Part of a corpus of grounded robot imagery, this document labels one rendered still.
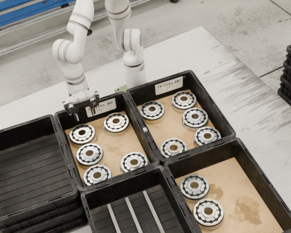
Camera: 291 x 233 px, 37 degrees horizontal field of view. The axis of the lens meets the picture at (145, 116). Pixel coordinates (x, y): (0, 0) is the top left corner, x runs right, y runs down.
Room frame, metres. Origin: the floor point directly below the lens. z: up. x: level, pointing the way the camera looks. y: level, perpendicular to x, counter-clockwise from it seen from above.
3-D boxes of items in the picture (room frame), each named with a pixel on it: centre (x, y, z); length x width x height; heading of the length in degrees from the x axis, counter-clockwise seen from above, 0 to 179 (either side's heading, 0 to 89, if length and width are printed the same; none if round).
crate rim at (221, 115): (1.14, -0.13, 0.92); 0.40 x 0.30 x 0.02; 16
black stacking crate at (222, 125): (1.14, -0.13, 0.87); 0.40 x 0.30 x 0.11; 16
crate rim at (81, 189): (1.05, 0.16, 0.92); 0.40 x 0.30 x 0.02; 16
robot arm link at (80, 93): (1.13, 0.22, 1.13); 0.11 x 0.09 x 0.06; 16
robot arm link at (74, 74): (1.15, 0.24, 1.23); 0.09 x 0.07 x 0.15; 58
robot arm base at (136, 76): (1.47, 0.02, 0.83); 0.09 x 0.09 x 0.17; 35
